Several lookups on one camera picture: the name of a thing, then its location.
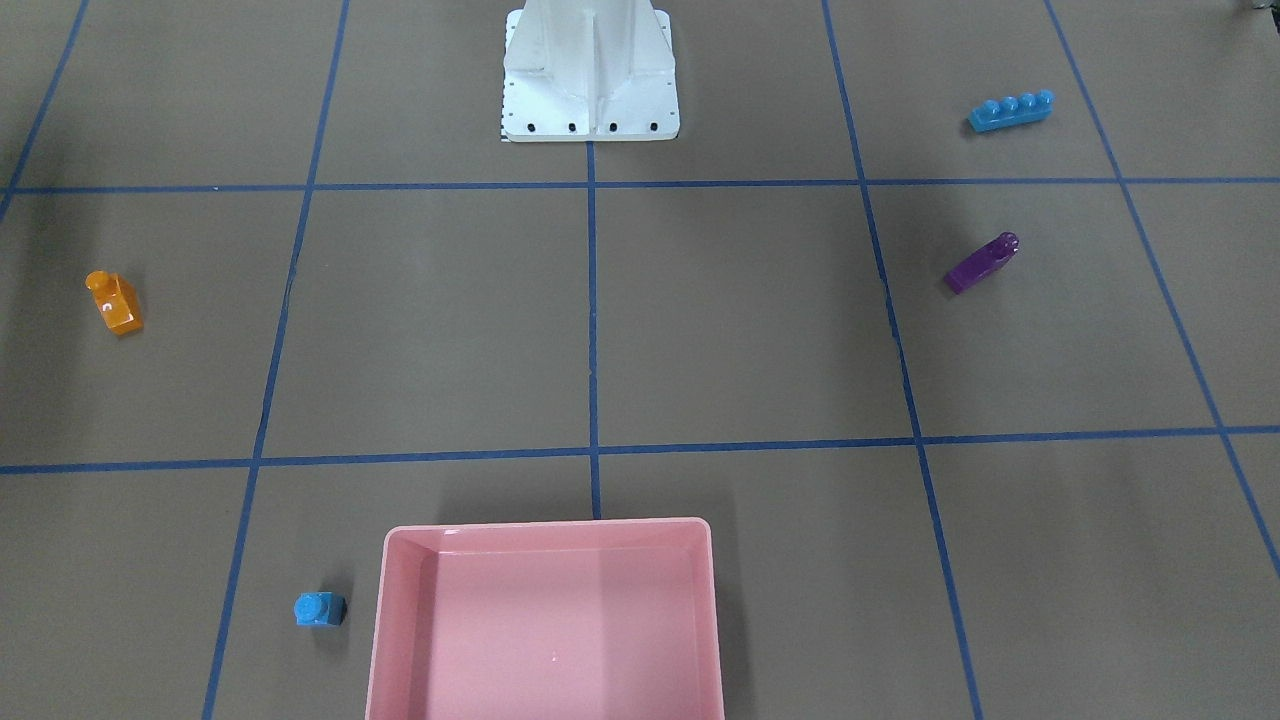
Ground purple block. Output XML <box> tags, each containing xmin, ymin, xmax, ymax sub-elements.
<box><xmin>943</xmin><ymin>232</ymin><xmax>1020</xmax><ymax>295</ymax></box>

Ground small blue block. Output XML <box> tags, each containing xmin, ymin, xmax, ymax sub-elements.
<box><xmin>292</xmin><ymin>591</ymin><xmax>347</xmax><ymax>626</ymax></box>

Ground long blue block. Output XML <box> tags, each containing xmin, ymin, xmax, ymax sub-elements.
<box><xmin>968</xmin><ymin>88</ymin><xmax>1056</xmax><ymax>135</ymax></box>

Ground orange block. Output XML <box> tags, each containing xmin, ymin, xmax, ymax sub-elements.
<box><xmin>84</xmin><ymin>270</ymin><xmax>145</xmax><ymax>336</ymax></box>

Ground pink plastic box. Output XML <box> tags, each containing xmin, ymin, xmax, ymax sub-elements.
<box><xmin>365</xmin><ymin>518</ymin><xmax>726</xmax><ymax>719</ymax></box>

